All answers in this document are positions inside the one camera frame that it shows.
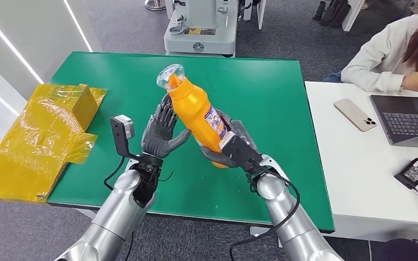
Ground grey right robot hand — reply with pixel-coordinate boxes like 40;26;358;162
200;108;260;169

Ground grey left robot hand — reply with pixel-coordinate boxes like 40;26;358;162
141;94;192;159

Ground orange plastic bottle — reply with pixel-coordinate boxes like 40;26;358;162
156;64;231;169

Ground green topped table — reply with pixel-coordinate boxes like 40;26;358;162
46;51;336;234

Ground small white table foot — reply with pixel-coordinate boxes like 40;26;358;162
249;226;276;239

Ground white table leg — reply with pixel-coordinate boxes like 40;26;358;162
73;208;98;220

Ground beige smartphone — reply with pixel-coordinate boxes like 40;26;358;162
334;98;377;133

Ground white furniture legs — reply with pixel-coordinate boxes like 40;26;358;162
243;0;267;30

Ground yellow taped cardboard box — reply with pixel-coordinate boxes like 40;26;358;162
0;83;108;203

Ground white desk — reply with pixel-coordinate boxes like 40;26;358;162
304;80;418;246

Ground round metal stand base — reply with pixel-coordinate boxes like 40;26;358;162
144;0;167;12

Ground person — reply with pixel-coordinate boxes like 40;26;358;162
322;0;418;95

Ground white furniture panel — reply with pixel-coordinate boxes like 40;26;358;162
341;0;366;33

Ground dark grey laptop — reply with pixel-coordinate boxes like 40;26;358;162
370;95;418;150

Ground black power adapter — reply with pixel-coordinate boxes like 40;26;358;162
394;158;418;190

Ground black round object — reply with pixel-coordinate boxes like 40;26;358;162
378;238;418;261

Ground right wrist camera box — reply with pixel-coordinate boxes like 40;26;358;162
219;131;265;176

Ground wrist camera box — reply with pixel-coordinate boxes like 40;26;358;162
219;131;265;176
109;114;140;161

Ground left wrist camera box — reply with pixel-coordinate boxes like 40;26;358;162
109;114;140;161

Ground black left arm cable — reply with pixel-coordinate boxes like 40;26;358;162
103;157;127;191

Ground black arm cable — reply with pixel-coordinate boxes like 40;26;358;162
103;157;127;191
229;162;302;261

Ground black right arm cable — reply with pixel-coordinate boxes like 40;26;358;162
229;162;302;261

